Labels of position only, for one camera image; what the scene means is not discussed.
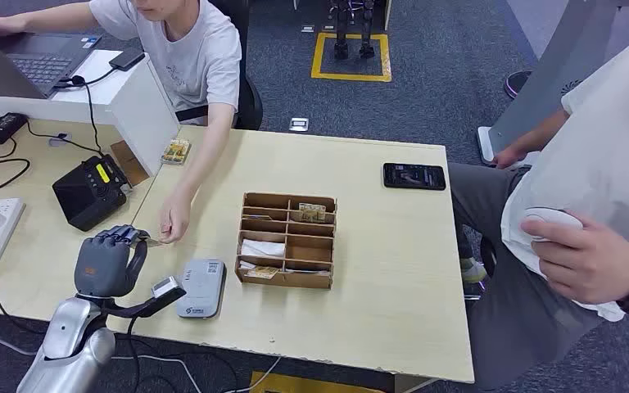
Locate person's left hand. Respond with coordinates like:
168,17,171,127
158,189,193,245
520,212,629,306

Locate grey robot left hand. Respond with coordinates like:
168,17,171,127
73,224,152,300

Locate white remote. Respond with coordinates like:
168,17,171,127
520,206,585,242

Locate grey card reader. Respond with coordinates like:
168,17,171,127
175,258,227,320

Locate person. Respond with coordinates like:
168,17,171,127
0,0,243,245
447,34,629,393

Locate small yellowish printed card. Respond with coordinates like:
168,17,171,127
242,265,280,280

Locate person's shoe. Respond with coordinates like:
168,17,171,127
459,256,489,285

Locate dark grey laptop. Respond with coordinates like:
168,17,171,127
0,19,103,101

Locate brown cardboard piece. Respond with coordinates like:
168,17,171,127
110,139,150,187

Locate black device with yellow label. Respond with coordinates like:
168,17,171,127
52,154,131,233

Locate white folded paper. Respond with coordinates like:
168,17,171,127
240,239,287,260

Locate black smartphone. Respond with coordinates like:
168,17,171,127
382,162,447,192

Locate grey slanted stand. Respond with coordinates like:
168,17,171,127
477,0,629,166

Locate white counter block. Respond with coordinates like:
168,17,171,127
0,49,181,178

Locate black power adapter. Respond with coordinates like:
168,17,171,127
0,112,29,151

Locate black office chair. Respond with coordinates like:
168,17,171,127
175,0,264,131

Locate cardboard compartment organizer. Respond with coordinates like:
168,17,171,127
234,192,338,290

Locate yellow board under table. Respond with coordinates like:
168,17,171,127
249,371,386,393

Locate black and white humanoid robot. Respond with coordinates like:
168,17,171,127
329,0,376,61

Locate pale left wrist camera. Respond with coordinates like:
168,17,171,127
106,275,188,320

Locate white floor cable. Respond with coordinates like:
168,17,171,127
0,324,201,393

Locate black laptop cable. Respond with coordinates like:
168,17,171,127
53,75,115,158

